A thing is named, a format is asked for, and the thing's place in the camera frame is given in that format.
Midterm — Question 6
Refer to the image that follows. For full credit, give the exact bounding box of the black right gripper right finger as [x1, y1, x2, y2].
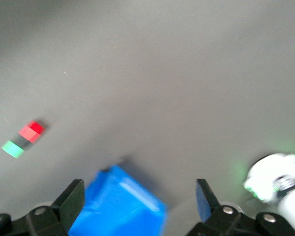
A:
[186, 178, 242, 236]

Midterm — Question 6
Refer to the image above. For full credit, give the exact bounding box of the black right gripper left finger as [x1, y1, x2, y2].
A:
[27, 178, 86, 236]

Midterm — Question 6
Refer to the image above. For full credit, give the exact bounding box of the small green cube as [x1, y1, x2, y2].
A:
[0, 140, 25, 159]

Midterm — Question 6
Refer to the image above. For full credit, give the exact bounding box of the small red cube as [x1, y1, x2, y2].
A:
[18, 120, 45, 144]

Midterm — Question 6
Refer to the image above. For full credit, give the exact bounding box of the blue plastic storage bin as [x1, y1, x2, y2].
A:
[68, 164, 169, 236]

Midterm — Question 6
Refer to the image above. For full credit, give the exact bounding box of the dark grey table mat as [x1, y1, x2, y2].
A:
[0, 0, 295, 236]

